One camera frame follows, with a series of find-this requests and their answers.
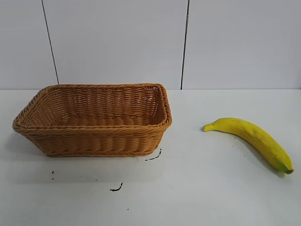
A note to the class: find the yellow banana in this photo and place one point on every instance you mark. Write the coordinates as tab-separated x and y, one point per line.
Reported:
254	134

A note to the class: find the brown woven wicker basket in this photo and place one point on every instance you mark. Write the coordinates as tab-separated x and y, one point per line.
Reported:
94	141

